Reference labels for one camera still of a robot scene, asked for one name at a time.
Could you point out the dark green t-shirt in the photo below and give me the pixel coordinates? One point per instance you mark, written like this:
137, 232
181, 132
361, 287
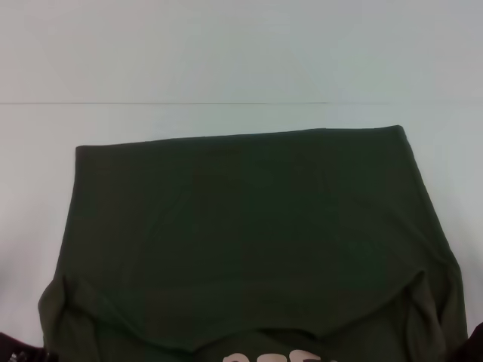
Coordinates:
245, 234

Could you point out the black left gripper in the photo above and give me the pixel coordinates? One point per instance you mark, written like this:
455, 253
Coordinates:
22, 348

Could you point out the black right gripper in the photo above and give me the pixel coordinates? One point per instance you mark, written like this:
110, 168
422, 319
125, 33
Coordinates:
471, 347

